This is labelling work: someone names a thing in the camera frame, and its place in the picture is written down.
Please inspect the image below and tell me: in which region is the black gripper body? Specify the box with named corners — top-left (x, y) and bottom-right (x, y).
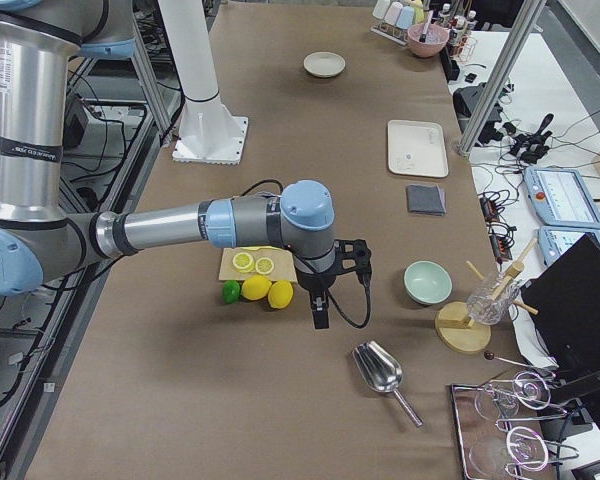
top-left (294, 239), bottom-right (370, 296)

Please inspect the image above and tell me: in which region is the beige round plate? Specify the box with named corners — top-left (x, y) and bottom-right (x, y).
top-left (303, 51), bottom-right (346, 79)

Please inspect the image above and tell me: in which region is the cream rabbit tray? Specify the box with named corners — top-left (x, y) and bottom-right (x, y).
top-left (387, 120), bottom-right (449, 178)

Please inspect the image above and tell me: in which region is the black framed tray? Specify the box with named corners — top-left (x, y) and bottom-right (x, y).
top-left (449, 372), bottom-right (579, 479)

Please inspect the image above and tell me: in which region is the whole yellow lemon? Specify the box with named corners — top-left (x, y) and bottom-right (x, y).
top-left (267, 280), bottom-right (294, 309)
top-left (241, 275), bottom-right (272, 301)

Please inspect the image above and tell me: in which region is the lemon slice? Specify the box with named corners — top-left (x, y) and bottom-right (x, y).
top-left (254, 257), bottom-right (275, 275)
top-left (232, 252), bottom-right (255, 273)

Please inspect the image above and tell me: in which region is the mint green bowl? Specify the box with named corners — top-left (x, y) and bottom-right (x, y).
top-left (403, 260), bottom-right (452, 306)

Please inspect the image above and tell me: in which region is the wooden cutting board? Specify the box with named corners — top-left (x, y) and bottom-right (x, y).
top-left (218, 247), bottom-right (297, 283)

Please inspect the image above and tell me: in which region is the green lime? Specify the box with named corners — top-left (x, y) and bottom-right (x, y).
top-left (222, 280), bottom-right (241, 304)

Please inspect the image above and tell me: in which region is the steel scoop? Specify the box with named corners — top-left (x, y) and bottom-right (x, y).
top-left (352, 340), bottom-right (424, 428)

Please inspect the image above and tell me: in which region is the grey folded cloth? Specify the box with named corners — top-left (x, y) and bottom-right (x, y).
top-left (406, 184), bottom-right (446, 216)

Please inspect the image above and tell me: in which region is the wooden cup tree stand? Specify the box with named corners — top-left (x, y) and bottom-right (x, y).
top-left (435, 238), bottom-right (539, 354)

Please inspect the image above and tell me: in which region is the clear glass cup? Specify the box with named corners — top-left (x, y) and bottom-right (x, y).
top-left (467, 273), bottom-right (520, 325)

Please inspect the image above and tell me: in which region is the blue teach pendant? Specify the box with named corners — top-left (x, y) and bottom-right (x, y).
top-left (537, 226), bottom-right (600, 267)
top-left (523, 167), bottom-right (600, 230)

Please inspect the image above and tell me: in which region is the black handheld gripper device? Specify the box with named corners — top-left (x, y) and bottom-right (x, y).
top-left (509, 113), bottom-right (554, 165)

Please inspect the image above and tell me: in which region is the black monitor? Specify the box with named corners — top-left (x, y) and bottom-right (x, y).
top-left (522, 234), bottom-right (600, 378)

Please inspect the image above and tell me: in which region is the pink bowl with ice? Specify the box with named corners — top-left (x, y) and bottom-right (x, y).
top-left (407, 23), bottom-right (449, 58)

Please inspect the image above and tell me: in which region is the light blue cup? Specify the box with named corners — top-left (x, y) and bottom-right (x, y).
top-left (396, 5), bottom-right (414, 30)

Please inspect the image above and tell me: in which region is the white cup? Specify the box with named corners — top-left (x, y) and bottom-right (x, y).
top-left (372, 0), bottom-right (391, 20)

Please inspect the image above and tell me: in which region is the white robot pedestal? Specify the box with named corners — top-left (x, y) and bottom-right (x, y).
top-left (159, 0), bottom-right (249, 165)

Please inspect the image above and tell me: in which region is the aluminium frame post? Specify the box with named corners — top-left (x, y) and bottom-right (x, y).
top-left (457, 0), bottom-right (546, 159)

